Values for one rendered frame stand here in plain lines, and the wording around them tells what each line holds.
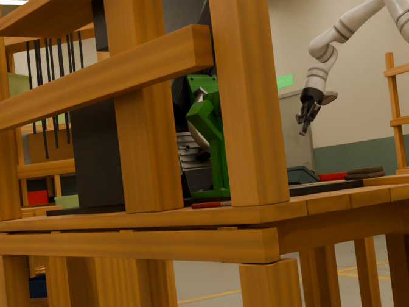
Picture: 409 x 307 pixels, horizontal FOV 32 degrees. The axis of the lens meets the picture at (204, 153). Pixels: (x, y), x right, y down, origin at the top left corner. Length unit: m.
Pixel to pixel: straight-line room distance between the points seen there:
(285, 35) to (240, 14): 9.94
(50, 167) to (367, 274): 2.87
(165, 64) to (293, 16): 9.71
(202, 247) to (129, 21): 0.60
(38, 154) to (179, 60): 3.61
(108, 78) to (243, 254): 0.59
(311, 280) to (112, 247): 1.03
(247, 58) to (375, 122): 8.40
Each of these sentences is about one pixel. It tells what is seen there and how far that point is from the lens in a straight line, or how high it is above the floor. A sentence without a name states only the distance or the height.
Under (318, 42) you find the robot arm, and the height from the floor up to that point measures 1.36.
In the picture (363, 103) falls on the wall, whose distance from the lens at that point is 10.04.
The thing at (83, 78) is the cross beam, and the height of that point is 1.25.
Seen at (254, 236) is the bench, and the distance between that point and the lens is 1.49.
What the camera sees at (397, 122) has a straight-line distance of 8.64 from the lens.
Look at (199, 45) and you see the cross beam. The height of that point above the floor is 1.23.
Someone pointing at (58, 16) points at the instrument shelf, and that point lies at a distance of 2.33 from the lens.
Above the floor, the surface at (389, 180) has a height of 0.89.
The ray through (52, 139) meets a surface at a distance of 5.08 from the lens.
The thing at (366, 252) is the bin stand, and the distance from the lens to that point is 2.57.
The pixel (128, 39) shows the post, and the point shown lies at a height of 1.32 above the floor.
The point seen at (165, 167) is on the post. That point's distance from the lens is 1.80.
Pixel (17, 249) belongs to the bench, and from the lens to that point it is 2.56.
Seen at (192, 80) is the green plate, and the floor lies 1.25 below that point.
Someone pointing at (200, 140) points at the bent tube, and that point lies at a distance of 2.11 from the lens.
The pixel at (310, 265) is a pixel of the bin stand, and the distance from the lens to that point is 2.77.
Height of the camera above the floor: 0.94
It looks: 2 degrees up
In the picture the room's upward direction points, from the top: 6 degrees counter-clockwise
